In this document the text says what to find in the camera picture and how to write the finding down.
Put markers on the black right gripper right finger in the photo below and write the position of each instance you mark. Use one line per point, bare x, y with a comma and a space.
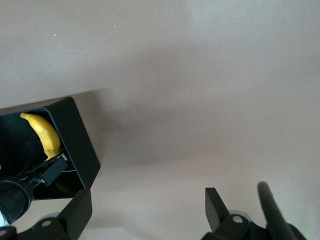
220, 217

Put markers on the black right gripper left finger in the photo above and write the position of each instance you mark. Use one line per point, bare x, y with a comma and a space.
75, 215

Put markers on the black plastic box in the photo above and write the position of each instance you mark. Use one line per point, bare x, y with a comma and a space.
77, 140

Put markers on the yellow banana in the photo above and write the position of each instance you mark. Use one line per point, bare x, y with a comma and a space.
46, 132

